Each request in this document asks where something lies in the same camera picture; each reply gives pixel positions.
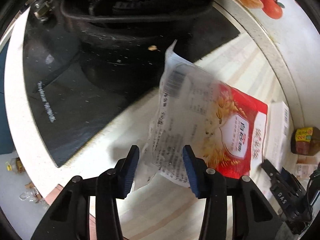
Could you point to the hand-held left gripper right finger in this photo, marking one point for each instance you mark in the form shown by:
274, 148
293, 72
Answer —
191, 172

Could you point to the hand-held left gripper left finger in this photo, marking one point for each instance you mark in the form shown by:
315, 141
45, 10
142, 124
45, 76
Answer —
130, 172

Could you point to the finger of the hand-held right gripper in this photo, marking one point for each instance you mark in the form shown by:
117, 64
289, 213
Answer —
290, 177
268, 167

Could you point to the red and white noodle packet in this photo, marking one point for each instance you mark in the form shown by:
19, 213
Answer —
225, 130

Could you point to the brown sauce bottle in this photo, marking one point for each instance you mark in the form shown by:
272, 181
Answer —
303, 142

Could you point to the long white box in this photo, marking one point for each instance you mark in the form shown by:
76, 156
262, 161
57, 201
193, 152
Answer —
277, 130

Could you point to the cat printed striped mat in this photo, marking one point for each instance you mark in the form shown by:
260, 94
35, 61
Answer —
162, 217

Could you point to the black gas stove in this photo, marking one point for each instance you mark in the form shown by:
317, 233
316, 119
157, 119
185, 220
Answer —
75, 105

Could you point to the cardboard piece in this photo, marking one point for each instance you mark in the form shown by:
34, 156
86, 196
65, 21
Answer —
30, 186

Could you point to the crushed clear plastic bottle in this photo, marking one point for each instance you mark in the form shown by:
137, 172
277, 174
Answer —
28, 196

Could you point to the yellow oil bottle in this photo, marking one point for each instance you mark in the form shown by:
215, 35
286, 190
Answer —
17, 166

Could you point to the food crumb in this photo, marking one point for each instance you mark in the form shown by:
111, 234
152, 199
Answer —
153, 47

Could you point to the blue kitchen cabinet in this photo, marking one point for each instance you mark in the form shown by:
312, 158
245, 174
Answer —
6, 105

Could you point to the red persimmon wall sticker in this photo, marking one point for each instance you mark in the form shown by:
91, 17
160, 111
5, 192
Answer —
272, 7

